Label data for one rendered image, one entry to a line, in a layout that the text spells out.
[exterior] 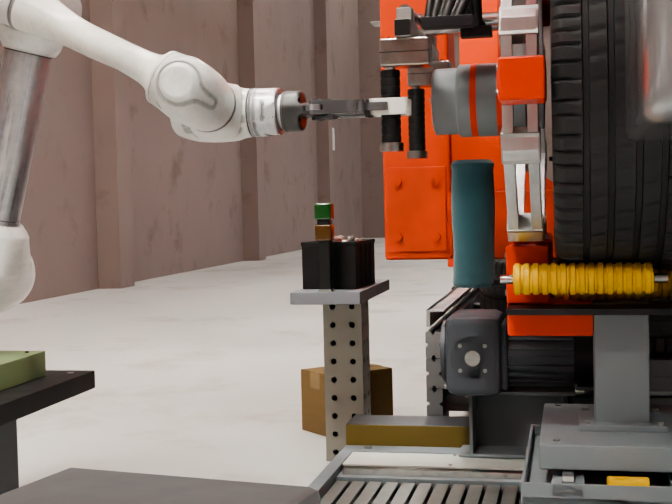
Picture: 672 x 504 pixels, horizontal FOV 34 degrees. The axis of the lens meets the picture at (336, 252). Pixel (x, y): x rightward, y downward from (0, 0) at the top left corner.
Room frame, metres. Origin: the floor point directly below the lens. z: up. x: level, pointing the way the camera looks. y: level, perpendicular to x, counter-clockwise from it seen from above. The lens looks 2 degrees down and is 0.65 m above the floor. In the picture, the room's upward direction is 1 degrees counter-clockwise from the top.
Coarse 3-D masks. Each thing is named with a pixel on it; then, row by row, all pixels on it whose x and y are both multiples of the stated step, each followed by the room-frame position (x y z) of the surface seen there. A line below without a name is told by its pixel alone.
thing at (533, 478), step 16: (528, 448) 2.12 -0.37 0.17; (528, 464) 2.04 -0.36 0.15; (528, 480) 1.96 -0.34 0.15; (544, 480) 1.96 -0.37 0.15; (560, 480) 1.87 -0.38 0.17; (576, 480) 1.87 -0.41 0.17; (592, 480) 1.95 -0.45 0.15; (608, 480) 1.83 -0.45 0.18; (624, 480) 1.82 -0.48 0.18; (640, 480) 1.82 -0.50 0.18; (656, 480) 1.94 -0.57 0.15; (528, 496) 1.86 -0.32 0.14; (544, 496) 1.85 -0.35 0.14; (560, 496) 1.85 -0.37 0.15; (576, 496) 1.84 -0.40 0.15; (592, 496) 1.84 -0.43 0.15; (608, 496) 1.83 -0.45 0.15; (624, 496) 1.82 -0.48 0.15; (640, 496) 1.82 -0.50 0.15; (656, 496) 1.81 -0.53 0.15
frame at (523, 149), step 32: (512, 0) 1.90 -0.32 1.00; (512, 32) 1.84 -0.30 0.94; (512, 128) 1.84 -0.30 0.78; (544, 128) 2.32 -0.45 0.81; (512, 160) 1.85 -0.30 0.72; (544, 160) 2.30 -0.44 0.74; (512, 192) 1.91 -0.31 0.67; (544, 192) 2.24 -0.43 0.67; (512, 224) 1.96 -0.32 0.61; (544, 224) 2.16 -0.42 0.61
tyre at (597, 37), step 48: (576, 0) 1.78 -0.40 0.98; (576, 48) 1.76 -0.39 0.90; (624, 48) 1.74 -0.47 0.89; (576, 96) 1.76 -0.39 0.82; (624, 96) 1.74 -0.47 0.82; (576, 144) 1.77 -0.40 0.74; (624, 144) 1.76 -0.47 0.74; (576, 192) 1.81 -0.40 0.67; (624, 192) 1.80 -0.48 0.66; (576, 240) 1.89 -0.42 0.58; (624, 240) 1.88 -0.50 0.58
